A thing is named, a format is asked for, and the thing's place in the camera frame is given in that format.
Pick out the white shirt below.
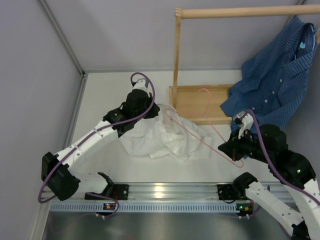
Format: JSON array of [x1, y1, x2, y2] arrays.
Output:
[[119, 104, 214, 161]]

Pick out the aluminium mounting rail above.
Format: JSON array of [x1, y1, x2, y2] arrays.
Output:
[[109, 182, 301, 201]]

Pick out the aluminium corner frame post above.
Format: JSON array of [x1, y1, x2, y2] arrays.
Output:
[[36, 0, 88, 148]]

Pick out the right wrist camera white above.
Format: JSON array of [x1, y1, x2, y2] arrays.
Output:
[[232, 109, 258, 140]]

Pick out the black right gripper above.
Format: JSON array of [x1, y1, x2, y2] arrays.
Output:
[[217, 127, 273, 164]]

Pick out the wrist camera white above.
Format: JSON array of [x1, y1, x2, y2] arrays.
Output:
[[132, 77, 149, 93], [232, 109, 258, 140]]

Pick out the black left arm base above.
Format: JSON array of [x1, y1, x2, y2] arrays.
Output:
[[109, 184, 129, 201]]

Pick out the blue checkered shirt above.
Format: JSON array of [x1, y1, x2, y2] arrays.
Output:
[[220, 17, 318, 130]]

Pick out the wooden clothes rack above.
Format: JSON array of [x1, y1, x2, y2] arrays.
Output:
[[169, 3, 320, 125]]

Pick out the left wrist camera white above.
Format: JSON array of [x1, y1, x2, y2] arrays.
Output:
[[132, 77, 149, 93]]

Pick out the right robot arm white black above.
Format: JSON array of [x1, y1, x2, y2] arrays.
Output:
[[218, 124, 320, 240]]

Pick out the pink wire hanger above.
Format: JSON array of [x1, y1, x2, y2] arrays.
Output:
[[165, 87, 245, 168]]

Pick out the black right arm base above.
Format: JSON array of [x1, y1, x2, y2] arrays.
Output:
[[217, 184, 248, 204]]

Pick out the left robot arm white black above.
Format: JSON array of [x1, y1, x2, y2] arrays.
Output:
[[41, 89, 160, 201]]

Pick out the slotted cable duct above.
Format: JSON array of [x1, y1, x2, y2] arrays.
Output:
[[50, 202, 251, 213]]

